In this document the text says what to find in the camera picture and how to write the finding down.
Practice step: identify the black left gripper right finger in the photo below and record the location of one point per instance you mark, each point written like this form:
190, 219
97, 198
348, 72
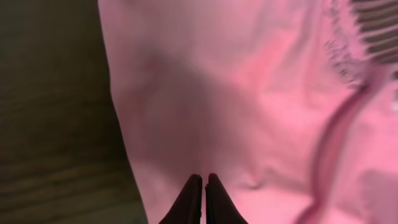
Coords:
220, 209

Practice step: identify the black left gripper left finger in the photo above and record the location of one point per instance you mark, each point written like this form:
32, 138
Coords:
186, 208

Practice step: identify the pink printed t-shirt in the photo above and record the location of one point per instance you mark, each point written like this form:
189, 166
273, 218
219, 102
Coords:
291, 104

